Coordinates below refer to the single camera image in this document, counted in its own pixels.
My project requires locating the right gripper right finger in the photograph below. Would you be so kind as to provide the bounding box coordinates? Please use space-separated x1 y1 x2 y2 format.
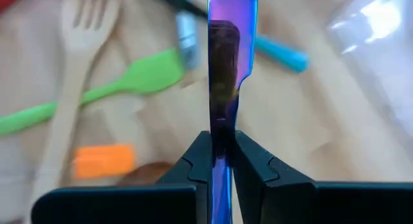
232 130 413 224

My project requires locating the orange brush clear handle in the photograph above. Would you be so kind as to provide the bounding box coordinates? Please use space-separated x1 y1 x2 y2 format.
72 144 136 179

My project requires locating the clear plastic bin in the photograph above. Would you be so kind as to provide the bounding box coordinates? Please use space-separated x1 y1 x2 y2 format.
325 0 413 141

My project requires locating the wooden fork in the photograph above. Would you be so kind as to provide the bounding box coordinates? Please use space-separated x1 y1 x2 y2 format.
25 0 122 223

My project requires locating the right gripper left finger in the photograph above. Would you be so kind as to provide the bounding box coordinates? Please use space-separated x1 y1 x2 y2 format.
32 130 214 224

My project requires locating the brown wooden spoon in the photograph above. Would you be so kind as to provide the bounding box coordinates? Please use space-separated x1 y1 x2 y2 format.
117 161 177 187

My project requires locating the grey metal spoon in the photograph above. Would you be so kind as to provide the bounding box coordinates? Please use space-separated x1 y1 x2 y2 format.
175 9 201 70

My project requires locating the green silicone spatula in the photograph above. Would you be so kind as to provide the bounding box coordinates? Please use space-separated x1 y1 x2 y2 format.
0 48 185 136

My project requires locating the iridescent rainbow knife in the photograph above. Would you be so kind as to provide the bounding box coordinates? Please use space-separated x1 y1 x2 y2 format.
207 0 259 224

